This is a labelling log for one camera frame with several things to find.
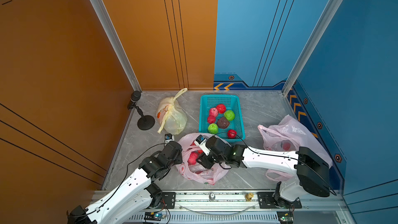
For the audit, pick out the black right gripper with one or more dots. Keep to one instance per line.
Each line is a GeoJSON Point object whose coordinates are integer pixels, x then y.
{"type": "Point", "coordinates": [204, 162]}

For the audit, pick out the dark maroon ball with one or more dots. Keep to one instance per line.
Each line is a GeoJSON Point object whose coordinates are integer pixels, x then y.
{"type": "Point", "coordinates": [223, 123]}

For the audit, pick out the pink plastic bag with hearts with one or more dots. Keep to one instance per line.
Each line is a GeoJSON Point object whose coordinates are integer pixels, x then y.
{"type": "Point", "coordinates": [290, 135]}

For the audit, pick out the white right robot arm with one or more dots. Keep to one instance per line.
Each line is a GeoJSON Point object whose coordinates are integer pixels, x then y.
{"type": "Point", "coordinates": [309, 173]}

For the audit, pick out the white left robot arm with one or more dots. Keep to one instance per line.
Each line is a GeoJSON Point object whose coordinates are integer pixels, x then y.
{"type": "Point", "coordinates": [135, 193]}

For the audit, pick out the yellow knotted plastic bag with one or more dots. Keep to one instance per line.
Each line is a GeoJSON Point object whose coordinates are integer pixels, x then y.
{"type": "Point", "coordinates": [170, 115]}

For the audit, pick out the teal plastic basket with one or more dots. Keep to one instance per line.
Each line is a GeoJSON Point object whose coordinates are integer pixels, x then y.
{"type": "Point", "coordinates": [232, 102]}

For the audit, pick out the right green circuit board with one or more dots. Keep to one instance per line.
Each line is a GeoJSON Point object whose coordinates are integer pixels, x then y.
{"type": "Point", "coordinates": [285, 217]}

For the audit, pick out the green circuit board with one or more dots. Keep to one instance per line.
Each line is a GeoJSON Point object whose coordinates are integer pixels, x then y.
{"type": "Point", "coordinates": [153, 217]}
{"type": "Point", "coordinates": [285, 217]}

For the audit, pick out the black desktop microphone stand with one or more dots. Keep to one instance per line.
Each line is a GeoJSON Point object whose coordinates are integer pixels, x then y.
{"type": "Point", "coordinates": [145, 122]}

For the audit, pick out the left green circuit board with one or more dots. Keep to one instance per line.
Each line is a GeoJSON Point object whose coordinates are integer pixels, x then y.
{"type": "Point", "coordinates": [153, 217]}

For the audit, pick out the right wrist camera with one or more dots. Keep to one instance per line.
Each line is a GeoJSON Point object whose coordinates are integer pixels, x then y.
{"type": "Point", "coordinates": [211, 144]}

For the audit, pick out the silver knob on rail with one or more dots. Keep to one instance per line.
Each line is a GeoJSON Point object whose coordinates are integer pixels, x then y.
{"type": "Point", "coordinates": [212, 196]}

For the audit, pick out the brass knob on rail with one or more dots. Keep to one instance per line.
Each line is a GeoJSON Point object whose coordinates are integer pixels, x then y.
{"type": "Point", "coordinates": [249, 196]}

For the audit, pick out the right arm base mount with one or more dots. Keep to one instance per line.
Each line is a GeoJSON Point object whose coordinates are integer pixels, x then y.
{"type": "Point", "coordinates": [267, 200]}

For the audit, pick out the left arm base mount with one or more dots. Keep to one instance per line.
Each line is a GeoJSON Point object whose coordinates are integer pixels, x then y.
{"type": "Point", "coordinates": [166, 200]}

